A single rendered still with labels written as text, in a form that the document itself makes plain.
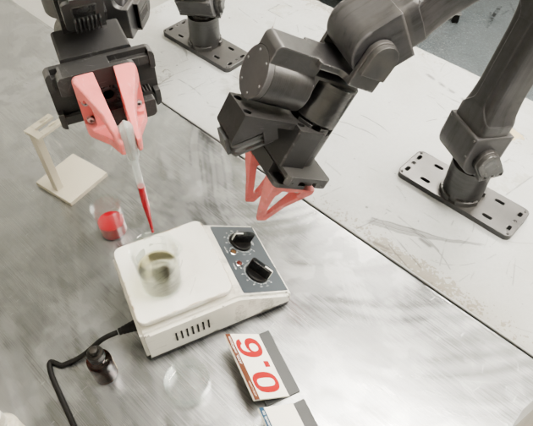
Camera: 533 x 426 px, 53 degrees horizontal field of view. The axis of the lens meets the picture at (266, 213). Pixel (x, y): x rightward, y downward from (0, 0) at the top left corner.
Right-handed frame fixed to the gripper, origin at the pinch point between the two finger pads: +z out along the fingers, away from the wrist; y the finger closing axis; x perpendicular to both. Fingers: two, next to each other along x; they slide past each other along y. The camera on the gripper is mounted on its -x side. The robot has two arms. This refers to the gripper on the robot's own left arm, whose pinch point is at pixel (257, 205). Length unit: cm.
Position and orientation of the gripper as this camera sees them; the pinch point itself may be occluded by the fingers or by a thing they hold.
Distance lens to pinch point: 69.9
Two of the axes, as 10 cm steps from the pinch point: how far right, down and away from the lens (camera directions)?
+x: 7.8, 0.3, 6.2
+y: 4.3, 7.0, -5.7
